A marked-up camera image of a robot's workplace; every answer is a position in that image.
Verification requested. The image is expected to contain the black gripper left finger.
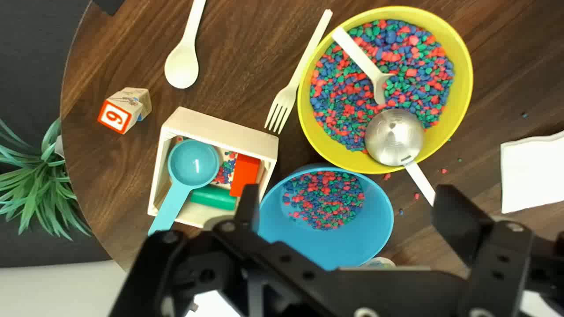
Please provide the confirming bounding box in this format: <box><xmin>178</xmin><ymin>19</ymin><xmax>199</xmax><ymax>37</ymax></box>
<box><xmin>107</xmin><ymin>183</ymin><xmax>366</xmax><ymax>317</ymax></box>

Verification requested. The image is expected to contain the green potted plant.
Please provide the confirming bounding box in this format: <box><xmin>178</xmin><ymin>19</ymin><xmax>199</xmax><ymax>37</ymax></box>
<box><xmin>0</xmin><ymin>116</ymin><xmax>93</xmax><ymax>243</ymax></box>

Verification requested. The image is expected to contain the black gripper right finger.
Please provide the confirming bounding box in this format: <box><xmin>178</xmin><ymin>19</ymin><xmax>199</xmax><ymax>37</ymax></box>
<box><xmin>433</xmin><ymin>183</ymin><xmax>564</xmax><ymax>317</ymax></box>

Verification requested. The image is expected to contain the metal scoop with white handle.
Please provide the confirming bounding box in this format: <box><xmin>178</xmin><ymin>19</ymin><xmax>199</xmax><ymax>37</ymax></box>
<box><xmin>364</xmin><ymin>107</ymin><xmax>438</xmax><ymax>207</ymax></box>

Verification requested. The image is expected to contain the orange block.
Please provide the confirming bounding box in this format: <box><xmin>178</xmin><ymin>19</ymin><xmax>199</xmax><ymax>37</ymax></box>
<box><xmin>227</xmin><ymin>153</ymin><xmax>262</xmax><ymax>199</ymax></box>

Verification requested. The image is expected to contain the light wooden box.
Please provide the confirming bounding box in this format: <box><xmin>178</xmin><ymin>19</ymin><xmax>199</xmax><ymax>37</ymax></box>
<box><xmin>146</xmin><ymin>105</ymin><xmax>280</xmax><ymax>230</ymax></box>

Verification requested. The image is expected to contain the white paper napkin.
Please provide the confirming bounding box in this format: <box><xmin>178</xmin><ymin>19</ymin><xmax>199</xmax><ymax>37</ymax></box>
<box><xmin>498</xmin><ymin>128</ymin><xmax>564</xmax><ymax>216</ymax></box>

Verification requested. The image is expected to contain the green cylinder block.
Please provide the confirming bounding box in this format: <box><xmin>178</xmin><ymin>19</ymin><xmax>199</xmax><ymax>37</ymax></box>
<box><xmin>186</xmin><ymin>185</ymin><xmax>239</xmax><ymax>211</ymax></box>

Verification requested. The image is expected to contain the black tape strip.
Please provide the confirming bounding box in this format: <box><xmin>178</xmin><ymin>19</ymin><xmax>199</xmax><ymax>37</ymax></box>
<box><xmin>93</xmin><ymin>0</ymin><xmax>125</xmax><ymax>16</ymax></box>

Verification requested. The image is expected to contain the blue bowl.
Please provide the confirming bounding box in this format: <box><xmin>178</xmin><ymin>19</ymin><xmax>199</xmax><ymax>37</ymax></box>
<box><xmin>255</xmin><ymin>165</ymin><xmax>394</xmax><ymax>271</ymax></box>

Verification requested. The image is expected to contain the white plastic spoon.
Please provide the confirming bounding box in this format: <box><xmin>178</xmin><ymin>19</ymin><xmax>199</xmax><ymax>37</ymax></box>
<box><xmin>162</xmin><ymin>0</ymin><xmax>208</xmax><ymax>91</ymax></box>

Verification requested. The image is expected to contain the yellow bowl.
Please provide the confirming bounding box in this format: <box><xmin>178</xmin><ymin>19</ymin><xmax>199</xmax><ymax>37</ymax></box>
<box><xmin>296</xmin><ymin>5</ymin><xmax>475</xmax><ymax>176</ymax></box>

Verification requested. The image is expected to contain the wooden number block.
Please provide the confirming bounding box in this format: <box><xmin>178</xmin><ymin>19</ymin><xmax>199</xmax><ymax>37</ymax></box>
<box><xmin>95</xmin><ymin>86</ymin><xmax>153</xmax><ymax>137</ymax></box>

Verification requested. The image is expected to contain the white plastic fork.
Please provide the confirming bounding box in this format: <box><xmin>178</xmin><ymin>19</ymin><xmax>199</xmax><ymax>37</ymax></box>
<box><xmin>262</xmin><ymin>7</ymin><xmax>334</xmax><ymax>135</ymax></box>

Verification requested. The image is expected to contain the teal measuring scoop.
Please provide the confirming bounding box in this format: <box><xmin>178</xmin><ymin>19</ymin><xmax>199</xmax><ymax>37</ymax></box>
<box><xmin>146</xmin><ymin>139</ymin><xmax>223</xmax><ymax>237</ymax></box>

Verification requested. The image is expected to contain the dark bench cushion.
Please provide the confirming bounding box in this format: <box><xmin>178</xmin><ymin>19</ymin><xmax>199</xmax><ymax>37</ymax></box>
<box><xmin>0</xmin><ymin>0</ymin><xmax>112</xmax><ymax>269</ymax></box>

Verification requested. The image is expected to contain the white plastic utensil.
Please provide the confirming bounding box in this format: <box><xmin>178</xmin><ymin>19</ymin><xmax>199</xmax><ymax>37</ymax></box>
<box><xmin>331</xmin><ymin>24</ymin><xmax>396</xmax><ymax>107</ymax></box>

